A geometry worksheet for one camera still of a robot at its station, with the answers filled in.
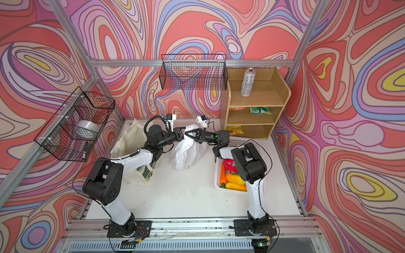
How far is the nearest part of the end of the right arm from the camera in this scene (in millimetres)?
734

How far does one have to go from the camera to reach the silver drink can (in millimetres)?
795

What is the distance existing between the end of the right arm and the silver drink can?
0.28 m

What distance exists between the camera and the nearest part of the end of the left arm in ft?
2.47

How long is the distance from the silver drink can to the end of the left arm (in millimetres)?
337
